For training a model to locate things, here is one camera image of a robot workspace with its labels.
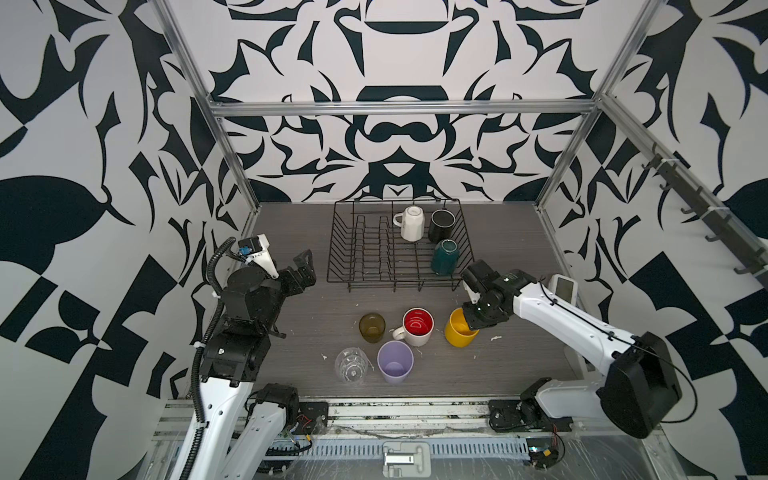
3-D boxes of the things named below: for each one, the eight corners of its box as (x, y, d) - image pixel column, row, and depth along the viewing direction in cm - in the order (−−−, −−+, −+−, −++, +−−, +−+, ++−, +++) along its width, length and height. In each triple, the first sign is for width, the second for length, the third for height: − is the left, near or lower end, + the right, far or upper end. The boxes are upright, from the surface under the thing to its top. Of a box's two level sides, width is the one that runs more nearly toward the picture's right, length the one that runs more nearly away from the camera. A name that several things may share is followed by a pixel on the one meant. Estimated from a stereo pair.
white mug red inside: (392, 340, 88) (393, 329, 82) (399, 314, 93) (400, 302, 87) (428, 349, 86) (431, 339, 80) (433, 322, 91) (436, 311, 85)
